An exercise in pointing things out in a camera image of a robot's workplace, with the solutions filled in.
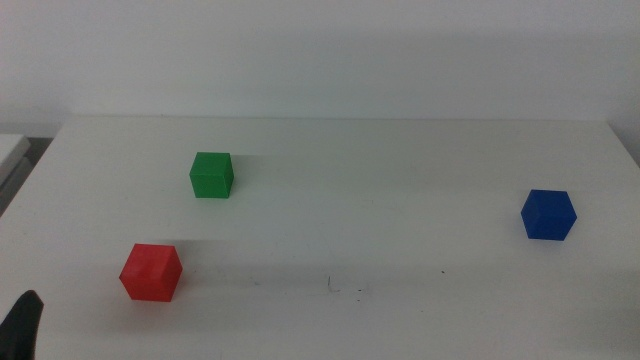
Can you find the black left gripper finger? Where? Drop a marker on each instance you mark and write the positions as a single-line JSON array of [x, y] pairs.
[[20, 330]]

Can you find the red cube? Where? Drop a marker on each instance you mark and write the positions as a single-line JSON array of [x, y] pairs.
[[150, 274]]

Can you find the green cube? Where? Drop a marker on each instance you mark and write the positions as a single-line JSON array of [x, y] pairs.
[[212, 176]]

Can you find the blue cube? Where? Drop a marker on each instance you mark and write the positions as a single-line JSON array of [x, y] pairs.
[[548, 216]]

